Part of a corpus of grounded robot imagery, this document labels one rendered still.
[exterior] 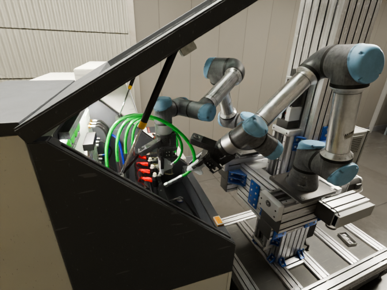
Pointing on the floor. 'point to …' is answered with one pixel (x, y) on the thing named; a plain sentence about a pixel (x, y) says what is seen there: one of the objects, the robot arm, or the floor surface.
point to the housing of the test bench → (27, 193)
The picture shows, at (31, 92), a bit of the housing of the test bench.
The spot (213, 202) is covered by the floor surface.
